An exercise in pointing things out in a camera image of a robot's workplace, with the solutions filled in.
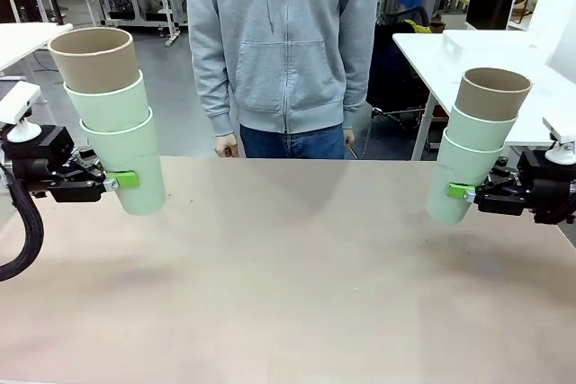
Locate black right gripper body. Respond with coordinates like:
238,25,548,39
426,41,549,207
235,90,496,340
474,148,576,226

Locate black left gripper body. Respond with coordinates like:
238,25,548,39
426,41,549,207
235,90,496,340
2,125,107,204

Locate person's left forearm grey sleeve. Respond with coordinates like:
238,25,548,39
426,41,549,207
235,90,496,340
341,37,378,131

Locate person's right forearm grey sleeve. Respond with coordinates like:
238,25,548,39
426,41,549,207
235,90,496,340
188,37,242,138

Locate person's right hand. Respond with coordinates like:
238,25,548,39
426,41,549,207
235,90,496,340
214,133,239,159

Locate white side table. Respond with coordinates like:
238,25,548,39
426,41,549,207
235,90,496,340
391,29,576,161
0,22,74,76

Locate black chair with yellow item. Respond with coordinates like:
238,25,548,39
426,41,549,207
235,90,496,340
366,6,434,119

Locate person's blue jeans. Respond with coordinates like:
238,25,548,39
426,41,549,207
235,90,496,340
239,122,347,160

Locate person's grey hoodie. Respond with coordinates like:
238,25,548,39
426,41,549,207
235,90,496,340
184,0,379,138

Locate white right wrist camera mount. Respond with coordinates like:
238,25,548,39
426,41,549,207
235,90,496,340
542,116,576,165

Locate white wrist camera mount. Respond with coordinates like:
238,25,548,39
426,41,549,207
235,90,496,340
542,116,576,165
0,81,42,142

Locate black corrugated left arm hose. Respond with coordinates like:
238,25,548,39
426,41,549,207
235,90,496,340
0,161,46,281

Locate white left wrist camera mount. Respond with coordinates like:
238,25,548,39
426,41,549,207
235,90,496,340
0,81,42,142

